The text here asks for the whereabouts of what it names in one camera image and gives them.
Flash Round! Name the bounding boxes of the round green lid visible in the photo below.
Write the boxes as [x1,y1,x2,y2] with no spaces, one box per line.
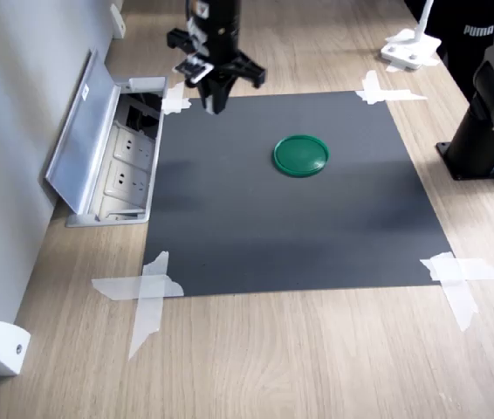
[271,134,331,179]

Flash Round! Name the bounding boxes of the white tape cross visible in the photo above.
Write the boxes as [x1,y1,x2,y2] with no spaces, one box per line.
[91,251,185,361]
[419,251,494,333]
[161,80,193,116]
[354,69,429,106]

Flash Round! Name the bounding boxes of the white power socket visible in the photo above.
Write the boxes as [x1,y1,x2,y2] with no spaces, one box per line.
[113,127,155,166]
[104,159,149,198]

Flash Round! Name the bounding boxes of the dark grey mat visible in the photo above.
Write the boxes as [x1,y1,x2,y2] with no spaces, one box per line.
[141,90,454,299]

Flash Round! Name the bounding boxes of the grey partition panel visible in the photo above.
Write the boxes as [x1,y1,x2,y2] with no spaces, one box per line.
[0,0,115,419]

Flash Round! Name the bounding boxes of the person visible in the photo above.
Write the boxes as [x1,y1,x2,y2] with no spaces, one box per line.
[404,0,494,104]

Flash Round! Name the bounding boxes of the small white partition bracket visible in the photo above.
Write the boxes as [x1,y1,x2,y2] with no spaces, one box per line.
[109,3,127,41]
[0,320,31,378]

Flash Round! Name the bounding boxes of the silver cable duct box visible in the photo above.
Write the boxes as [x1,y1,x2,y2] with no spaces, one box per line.
[65,76,170,228]

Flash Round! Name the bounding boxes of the silver cable duct lid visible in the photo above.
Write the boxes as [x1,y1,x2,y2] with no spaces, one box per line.
[45,50,122,216]

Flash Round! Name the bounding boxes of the white taped camera bracket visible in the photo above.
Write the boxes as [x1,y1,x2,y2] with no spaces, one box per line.
[380,0,443,73]

